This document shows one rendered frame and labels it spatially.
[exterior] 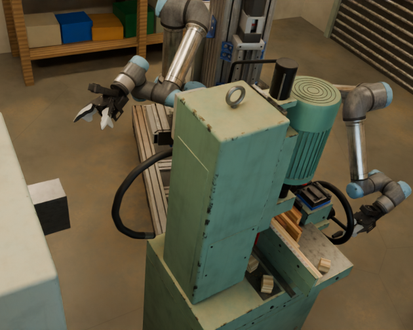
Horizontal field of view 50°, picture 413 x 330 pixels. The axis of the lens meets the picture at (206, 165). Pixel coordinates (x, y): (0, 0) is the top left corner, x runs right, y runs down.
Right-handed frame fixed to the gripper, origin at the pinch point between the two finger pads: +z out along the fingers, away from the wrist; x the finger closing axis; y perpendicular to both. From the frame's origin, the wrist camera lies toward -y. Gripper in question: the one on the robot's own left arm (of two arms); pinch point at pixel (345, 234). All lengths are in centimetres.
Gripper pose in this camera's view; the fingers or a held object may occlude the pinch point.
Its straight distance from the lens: 206.6
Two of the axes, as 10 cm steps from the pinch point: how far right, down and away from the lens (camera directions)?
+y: 3.2, 5.1, 8.0
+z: -7.9, 6.1, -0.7
